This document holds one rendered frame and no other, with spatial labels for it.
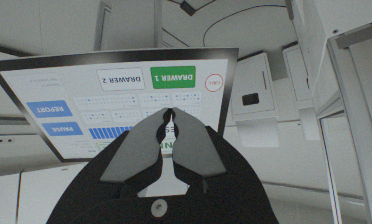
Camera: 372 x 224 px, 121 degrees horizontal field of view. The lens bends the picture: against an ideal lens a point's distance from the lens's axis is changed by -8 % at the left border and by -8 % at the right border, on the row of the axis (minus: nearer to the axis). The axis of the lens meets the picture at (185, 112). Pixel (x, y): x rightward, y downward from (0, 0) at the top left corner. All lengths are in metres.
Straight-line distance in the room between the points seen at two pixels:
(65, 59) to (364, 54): 0.57
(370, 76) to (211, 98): 0.29
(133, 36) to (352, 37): 0.51
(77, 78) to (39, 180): 2.43
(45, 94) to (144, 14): 0.35
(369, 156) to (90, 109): 0.56
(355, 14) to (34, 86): 0.68
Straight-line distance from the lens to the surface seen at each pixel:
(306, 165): 3.64
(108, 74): 0.30
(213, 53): 0.27
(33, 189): 2.73
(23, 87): 0.43
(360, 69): 0.39
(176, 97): 0.28
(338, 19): 0.43
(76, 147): 0.47
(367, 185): 0.39
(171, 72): 0.26
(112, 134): 0.38
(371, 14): 0.43
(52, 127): 0.46
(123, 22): 0.49
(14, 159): 3.04
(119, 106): 0.32
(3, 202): 2.77
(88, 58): 0.31
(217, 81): 0.28
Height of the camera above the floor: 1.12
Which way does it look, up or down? 9 degrees down
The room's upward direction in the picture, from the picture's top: 177 degrees clockwise
